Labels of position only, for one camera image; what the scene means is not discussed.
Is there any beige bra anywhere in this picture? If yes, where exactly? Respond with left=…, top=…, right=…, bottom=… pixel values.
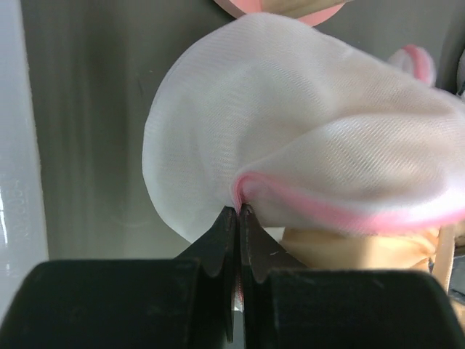
left=281, top=222, right=464, bottom=291

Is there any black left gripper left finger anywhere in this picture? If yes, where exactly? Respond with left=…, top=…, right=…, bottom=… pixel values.
left=1, top=207, right=238, bottom=348

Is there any pink two-tier wooden shelf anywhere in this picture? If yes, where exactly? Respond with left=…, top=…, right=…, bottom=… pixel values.
left=214, top=0, right=349, bottom=27

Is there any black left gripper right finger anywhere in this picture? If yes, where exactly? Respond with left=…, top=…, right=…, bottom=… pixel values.
left=238, top=205, right=464, bottom=348

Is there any pink-trimmed white mesh laundry bag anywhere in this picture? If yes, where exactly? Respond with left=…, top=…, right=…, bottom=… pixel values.
left=142, top=13, right=464, bottom=242

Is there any white perforated plastic basket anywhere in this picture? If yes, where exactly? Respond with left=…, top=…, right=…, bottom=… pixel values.
left=1, top=1, right=49, bottom=314

